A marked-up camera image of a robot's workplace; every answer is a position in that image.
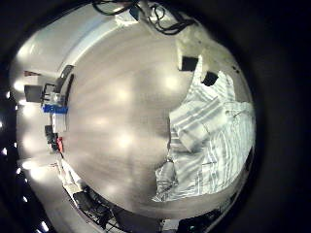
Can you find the white blue striped shirt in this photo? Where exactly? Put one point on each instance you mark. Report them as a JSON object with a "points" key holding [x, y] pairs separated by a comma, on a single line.
{"points": [[214, 139]]}

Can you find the blue plastic object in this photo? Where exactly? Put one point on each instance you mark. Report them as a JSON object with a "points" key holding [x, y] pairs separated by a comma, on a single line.
{"points": [[55, 109]]}

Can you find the small red object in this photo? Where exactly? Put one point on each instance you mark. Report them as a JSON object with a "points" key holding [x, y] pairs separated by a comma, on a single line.
{"points": [[60, 144]]}

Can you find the dark square monitor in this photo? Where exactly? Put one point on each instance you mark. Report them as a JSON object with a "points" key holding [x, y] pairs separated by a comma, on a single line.
{"points": [[33, 93]]}

